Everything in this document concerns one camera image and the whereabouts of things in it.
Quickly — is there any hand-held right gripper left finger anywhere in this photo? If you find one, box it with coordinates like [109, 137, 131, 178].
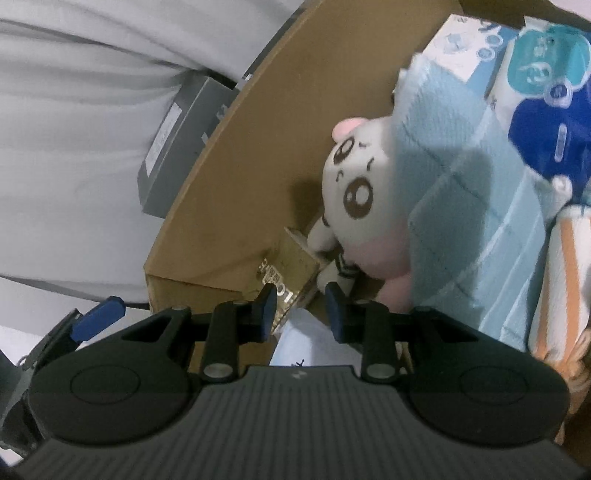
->
[122, 284, 278, 383]

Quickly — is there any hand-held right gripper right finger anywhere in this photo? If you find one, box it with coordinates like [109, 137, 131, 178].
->
[325, 282, 477, 383]

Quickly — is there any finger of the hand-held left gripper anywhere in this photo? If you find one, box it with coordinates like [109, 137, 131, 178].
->
[18, 296, 126, 370]

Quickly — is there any white plastic bag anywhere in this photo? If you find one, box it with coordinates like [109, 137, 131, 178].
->
[270, 318, 365, 368]

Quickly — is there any pink white plush toy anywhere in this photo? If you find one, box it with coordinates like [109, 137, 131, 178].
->
[307, 116, 417, 315]

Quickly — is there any blue checked towel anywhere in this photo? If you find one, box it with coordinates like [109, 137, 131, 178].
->
[390, 58, 562, 352]

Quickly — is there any brown cardboard box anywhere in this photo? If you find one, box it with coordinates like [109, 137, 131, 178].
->
[144, 0, 591, 370]

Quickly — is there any orange striped white towel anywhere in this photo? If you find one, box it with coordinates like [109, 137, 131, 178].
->
[529, 203, 591, 393]

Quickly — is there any blue white wet wipes packet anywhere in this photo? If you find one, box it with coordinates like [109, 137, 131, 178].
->
[489, 23, 591, 186]

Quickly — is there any blue box with white label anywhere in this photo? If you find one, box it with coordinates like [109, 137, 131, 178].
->
[422, 14, 520, 100]

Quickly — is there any grey cardboard box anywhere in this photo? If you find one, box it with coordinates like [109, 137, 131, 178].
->
[137, 76, 241, 219]

